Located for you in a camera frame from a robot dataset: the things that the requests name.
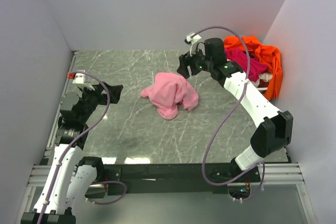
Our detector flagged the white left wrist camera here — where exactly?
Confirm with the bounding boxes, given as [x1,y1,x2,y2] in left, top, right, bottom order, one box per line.
[67,72,94,90]

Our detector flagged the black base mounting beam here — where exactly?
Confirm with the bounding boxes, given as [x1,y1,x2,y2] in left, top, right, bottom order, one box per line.
[92,163,261,196]

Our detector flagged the white plastic laundry basket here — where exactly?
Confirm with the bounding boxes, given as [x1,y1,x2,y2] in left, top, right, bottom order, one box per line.
[257,85,272,95]

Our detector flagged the magenta t shirt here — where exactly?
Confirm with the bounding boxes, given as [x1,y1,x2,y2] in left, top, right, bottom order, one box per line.
[225,48,268,82]

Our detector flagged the light pink t shirt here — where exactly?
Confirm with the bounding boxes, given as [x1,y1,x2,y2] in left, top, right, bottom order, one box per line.
[140,72,199,120]

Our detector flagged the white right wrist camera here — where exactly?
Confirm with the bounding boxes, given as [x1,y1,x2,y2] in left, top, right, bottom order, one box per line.
[184,33,202,56]

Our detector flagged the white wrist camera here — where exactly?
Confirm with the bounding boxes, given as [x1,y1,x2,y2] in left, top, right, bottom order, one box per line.
[67,72,94,90]
[184,33,202,56]

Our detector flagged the dark red t shirt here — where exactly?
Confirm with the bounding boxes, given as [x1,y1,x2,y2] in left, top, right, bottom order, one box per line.
[253,80,269,88]

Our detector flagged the orange t shirt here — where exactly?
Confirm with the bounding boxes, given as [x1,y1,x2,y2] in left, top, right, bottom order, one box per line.
[224,36,282,101]

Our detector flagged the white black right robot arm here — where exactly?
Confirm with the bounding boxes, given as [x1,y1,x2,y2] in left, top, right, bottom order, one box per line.
[177,34,293,182]

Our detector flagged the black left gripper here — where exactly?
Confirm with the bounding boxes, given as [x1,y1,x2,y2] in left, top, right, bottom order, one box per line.
[78,81,122,123]

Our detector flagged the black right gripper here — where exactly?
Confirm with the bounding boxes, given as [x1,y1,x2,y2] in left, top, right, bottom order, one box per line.
[176,44,214,79]

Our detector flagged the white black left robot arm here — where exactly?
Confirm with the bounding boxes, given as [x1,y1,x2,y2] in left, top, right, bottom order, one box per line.
[20,83,123,223]

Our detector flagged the cream white t shirt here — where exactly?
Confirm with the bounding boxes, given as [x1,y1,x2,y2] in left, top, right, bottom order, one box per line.
[258,72,273,82]

